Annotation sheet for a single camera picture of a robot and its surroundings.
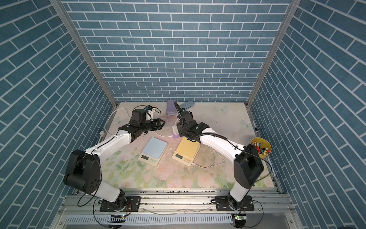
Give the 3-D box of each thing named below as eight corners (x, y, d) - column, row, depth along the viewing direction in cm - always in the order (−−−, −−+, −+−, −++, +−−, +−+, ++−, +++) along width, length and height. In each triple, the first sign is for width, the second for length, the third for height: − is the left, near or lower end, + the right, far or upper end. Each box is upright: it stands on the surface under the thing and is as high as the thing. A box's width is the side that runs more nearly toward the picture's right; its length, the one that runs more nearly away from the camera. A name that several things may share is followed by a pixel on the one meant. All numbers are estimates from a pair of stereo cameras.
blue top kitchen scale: (138, 160, 91) (137, 158, 89) (152, 138, 102) (151, 135, 100) (156, 167, 88) (155, 165, 86) (168, 143, 100) (168, 141, 97)
